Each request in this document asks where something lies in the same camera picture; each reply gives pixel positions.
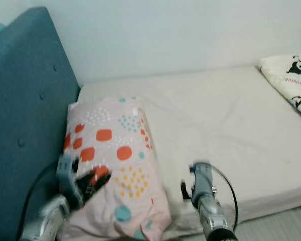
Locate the cream cartoon print blanket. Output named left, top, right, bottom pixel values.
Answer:
left=258, top=54, right=301, bottom=124

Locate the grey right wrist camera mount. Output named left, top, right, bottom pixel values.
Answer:
left=190, top=162, right=215, bottom=199

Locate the teal upholstered headboard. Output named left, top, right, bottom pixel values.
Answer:
left=0, top=6, right=82, bottom=241

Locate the cream sheeted bed mattress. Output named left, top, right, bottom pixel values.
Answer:
left=78, top=65, right=301, bottom=236

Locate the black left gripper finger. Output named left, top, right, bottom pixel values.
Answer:
left=90, top=172, right=113, bottom=197
left=79, top=168, right=102, bottom=189

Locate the pink patterned pillow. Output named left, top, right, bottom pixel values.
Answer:
left=64, top=96, right=173, bottom=241

